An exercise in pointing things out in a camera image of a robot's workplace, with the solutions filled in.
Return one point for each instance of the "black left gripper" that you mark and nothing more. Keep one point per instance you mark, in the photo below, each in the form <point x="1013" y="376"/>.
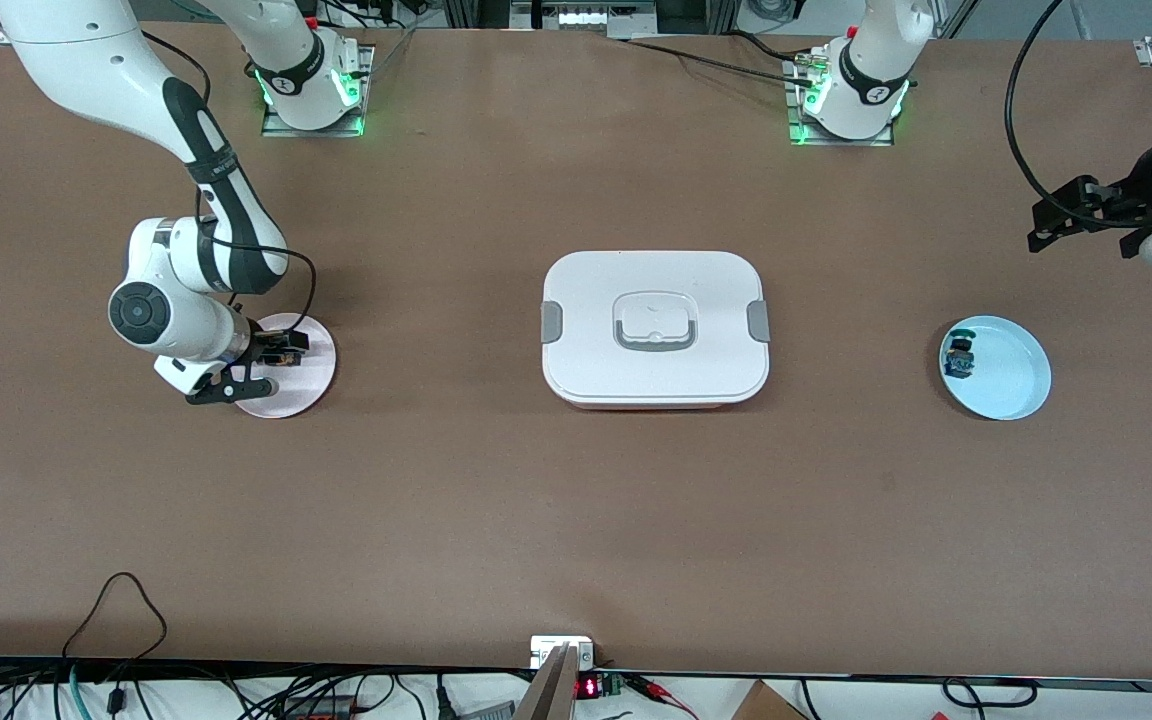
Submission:
<point x="1139" y="195"/>

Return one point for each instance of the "brown cardboard box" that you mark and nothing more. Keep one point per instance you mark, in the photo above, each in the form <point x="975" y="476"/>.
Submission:
<point x="766" y="705"/>

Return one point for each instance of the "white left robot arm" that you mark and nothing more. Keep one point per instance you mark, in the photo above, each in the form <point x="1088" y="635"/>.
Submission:
<point x="876" y="70"/>

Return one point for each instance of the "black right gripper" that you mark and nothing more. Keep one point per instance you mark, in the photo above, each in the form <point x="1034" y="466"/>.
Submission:
<point x="261" y="347"/>

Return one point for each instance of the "orange push button switch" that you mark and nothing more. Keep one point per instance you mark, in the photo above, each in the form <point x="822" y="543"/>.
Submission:
<point x="281" y="359"/>

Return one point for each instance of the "blue green push button switch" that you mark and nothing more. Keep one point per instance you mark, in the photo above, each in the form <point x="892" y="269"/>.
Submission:
<point x="959" y="355"/>

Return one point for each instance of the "green circuit board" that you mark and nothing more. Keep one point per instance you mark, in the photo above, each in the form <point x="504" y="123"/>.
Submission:
<point x="612" y="686"/>

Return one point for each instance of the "red digit display module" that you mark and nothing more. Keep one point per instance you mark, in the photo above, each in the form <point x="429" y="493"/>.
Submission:
<point x="587" y="688"/>

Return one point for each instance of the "pink round plate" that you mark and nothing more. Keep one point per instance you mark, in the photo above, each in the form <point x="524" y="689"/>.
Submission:
<point x="306" y="390"/>

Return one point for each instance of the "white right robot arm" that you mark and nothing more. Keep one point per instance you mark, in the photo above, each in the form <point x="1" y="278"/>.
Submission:
<point x="86" y="50"/>

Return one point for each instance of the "white power strip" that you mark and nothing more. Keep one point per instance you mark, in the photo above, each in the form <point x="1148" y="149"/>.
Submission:
<point x="586" y="15"/>

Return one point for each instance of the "light blue round plate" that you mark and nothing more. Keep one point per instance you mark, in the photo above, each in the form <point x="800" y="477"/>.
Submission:
<point x="1011" y="375"/>

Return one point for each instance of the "red clip leads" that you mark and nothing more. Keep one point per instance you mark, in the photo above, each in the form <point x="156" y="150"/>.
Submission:
<point x="661" y="695"/>

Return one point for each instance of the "white lunch box grey clips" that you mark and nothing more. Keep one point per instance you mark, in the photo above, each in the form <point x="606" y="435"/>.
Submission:
<point x="706" y="370"/>

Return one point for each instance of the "aluminium camera mount profile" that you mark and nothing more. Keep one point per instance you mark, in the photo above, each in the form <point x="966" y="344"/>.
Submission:
<point x="551" y="690"/>

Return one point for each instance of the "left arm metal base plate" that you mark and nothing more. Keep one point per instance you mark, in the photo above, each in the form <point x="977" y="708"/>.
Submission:
<point x="836" y="142"/>

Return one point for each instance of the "white mount plate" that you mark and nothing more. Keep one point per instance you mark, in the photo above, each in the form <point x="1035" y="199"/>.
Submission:
<point x="546" y="648"/>

